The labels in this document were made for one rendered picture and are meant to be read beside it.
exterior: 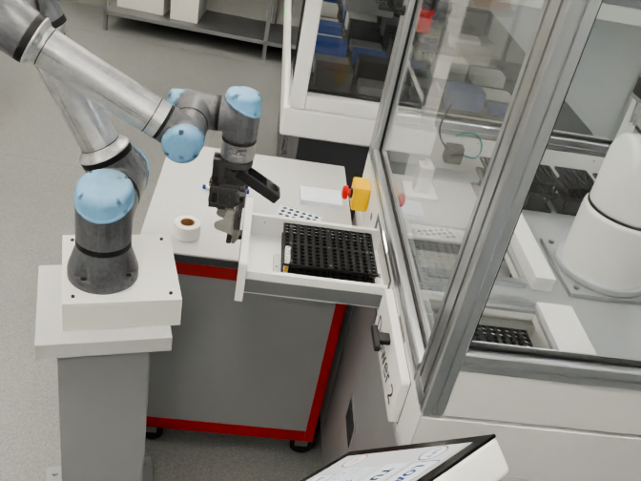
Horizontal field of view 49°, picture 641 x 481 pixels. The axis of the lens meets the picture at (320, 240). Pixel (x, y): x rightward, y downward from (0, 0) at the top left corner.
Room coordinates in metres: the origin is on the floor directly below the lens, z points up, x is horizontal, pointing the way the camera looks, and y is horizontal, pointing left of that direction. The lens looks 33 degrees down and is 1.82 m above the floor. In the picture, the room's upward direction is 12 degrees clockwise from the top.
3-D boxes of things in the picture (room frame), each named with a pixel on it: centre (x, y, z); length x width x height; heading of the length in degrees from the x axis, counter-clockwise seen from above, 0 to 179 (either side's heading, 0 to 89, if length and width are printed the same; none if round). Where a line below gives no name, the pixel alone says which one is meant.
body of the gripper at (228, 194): (1.38, 0.22, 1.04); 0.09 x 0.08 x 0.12; 98
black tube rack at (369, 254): (1.41, -0.02, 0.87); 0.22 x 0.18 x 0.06; 98
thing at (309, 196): (1.88, 0.03, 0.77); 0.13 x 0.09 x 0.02; 99
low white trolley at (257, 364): (1.79, 0.21, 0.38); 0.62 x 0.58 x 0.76; 8
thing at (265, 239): (1.41, -0.03, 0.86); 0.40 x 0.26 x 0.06; 98
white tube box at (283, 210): (1.69, 0.08, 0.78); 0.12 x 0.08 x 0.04; 80
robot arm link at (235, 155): (1.37, 0.22, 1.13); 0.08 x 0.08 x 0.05
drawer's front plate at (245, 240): (1.38, 0.17, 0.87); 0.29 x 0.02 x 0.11; 8
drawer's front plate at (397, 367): (1.12, -0.19, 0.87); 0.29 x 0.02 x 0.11; 8
